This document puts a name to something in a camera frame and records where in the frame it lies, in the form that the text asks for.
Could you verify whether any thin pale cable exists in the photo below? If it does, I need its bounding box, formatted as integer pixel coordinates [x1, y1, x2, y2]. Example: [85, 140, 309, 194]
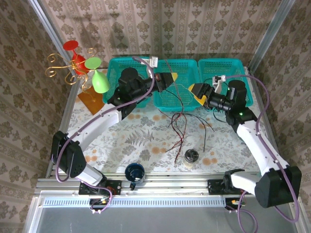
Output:
[170, 82, 195, 107]

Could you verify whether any thin dark red cable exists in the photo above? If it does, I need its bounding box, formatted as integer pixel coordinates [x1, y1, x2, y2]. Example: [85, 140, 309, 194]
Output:
[164, 58, 188, 117]

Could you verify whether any teal plastic basket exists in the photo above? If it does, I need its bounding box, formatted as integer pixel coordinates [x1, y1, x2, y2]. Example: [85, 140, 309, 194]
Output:
[152, 58, 204, 112]
[198, 58, 255, 109]
[102, 57, 153, 109]

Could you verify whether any green plastic goblet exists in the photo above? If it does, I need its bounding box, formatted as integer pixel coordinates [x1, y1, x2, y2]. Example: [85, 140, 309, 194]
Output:
[84, 57, 111, 94]

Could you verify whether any floral tablecloth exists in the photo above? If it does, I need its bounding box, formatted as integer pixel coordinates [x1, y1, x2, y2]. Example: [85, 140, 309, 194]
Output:
[57, 69, 270, 173]

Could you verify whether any glass jar black lid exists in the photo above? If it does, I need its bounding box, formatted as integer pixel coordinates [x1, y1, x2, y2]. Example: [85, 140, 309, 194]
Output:
[183, 149, 200, 169]

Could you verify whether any red plastic goblet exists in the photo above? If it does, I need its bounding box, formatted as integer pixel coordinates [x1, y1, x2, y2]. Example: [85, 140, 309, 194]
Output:
[63, 40, 89, 76]

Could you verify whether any dark blue mug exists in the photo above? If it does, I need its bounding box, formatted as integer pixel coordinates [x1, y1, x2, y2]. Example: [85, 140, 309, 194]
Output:
[124, 162, 146, 191]

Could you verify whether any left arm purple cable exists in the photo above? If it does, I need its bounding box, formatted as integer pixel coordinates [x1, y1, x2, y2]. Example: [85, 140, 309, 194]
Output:
[55, 56, 156, 215]

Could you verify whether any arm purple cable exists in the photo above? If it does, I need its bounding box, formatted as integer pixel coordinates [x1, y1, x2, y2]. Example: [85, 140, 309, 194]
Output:
[55, 56, 156, 215]
[223, 74, 301, 233]

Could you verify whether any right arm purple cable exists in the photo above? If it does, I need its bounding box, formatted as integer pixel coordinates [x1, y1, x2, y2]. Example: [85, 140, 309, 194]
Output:
[223, 74, 301, 233]

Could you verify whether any gold wire cup stand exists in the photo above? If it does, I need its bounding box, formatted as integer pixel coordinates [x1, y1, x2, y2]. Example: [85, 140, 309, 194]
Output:
[45, 48, 107, 116]

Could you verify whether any aluminium frame post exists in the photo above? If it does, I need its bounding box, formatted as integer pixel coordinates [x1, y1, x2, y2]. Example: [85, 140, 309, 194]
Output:
[247, 0, 297, 73]
[26, 0, 76, 95]

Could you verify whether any aluminium side rail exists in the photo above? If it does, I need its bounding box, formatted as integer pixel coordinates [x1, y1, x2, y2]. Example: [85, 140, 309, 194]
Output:
[45, 82, 80, 179]

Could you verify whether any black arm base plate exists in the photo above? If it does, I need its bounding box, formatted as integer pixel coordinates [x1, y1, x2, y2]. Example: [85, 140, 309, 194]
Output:
[207, 179, 243, 195]
[79, 180, 122, 196]

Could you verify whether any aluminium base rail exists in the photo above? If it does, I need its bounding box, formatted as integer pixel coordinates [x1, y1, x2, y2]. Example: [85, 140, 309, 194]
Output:
[34, 172, 302, 197]

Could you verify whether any white slotted cable duct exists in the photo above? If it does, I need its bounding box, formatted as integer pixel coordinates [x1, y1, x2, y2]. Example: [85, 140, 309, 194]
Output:
[41, 196, 228, 208]

